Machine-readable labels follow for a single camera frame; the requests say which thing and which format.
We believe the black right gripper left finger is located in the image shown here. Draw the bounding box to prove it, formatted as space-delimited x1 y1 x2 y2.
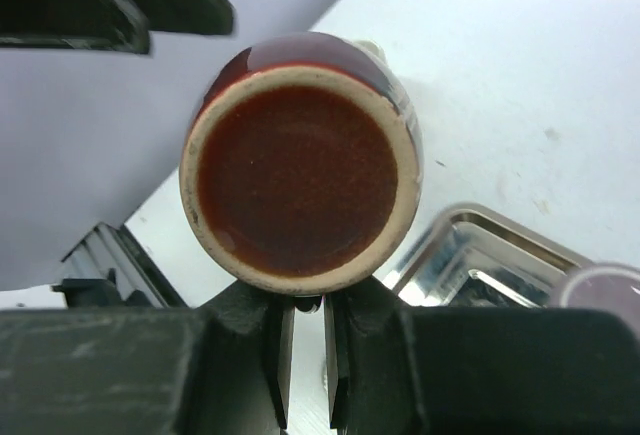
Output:
1 282 294 434

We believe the stainless steel tray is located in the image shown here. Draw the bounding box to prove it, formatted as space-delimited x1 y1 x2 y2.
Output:
382 203 592 308

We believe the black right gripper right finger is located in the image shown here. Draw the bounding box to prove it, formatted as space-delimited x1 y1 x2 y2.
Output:
325 278 639 434

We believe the small dark brown cup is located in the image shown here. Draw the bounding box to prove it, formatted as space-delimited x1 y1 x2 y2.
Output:
178 32 423 296

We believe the aluminium frame rail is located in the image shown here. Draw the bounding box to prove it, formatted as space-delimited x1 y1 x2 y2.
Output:
62 223 187 307

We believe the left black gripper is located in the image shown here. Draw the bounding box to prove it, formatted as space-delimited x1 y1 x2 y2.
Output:
1 0 234 54

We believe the lilac ceramic mug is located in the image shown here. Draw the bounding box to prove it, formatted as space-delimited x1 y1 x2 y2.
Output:
547 262 639 338

